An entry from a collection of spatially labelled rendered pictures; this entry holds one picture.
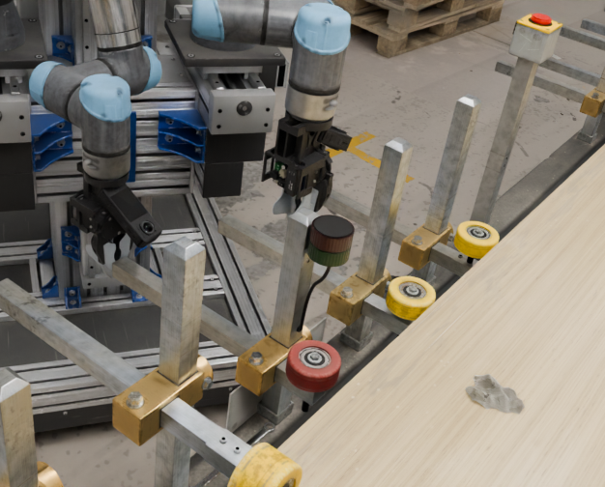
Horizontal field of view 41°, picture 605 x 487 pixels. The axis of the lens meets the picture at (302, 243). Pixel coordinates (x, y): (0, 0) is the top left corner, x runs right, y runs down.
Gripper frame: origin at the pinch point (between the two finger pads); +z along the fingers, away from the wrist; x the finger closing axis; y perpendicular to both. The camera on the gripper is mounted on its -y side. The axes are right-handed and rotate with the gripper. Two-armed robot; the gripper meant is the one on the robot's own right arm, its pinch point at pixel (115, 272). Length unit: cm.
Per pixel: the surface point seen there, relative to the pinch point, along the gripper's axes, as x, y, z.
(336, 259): -2.3, -41.5, -24.5
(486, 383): -13, -64, -9
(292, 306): -2.2, -35.6, -12.4
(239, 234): -23.5, -8.3, -1.4
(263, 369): 4.2, -36.3, -4.4
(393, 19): -317, 122, 62
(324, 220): -4.1, -37.4, -28.1
